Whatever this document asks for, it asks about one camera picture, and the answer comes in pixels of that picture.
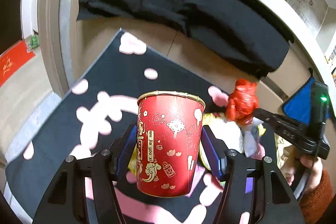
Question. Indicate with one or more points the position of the blue towel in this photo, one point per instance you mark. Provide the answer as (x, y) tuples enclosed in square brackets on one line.
[(298, 105)]

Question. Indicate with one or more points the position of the black cloth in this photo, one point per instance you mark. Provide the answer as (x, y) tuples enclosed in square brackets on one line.
[(242, 32)]

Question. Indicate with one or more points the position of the person's right hand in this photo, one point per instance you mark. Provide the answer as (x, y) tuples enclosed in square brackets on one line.
[(313, 164)]

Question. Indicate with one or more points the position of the red plastic wrap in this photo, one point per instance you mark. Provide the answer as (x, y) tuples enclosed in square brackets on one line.
[(242, 102)]

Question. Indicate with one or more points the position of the black mat with pink pattern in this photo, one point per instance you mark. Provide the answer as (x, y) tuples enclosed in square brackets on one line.
[(84, 124)]

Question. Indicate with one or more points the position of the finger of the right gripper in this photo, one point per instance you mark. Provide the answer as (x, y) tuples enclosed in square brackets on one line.
[(265, 116)]

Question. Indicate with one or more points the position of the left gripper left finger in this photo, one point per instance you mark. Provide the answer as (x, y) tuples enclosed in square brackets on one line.
[(124, 150)]

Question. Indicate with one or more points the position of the red paper cup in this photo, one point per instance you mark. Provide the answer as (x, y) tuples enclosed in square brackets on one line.
[(169, 126)]

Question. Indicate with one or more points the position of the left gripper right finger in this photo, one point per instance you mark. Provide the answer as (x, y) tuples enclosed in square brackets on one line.
[(215, 150)]

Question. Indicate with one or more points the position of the trash bin with yellow bag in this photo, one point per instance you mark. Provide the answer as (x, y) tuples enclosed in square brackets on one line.
[(246, 139)]

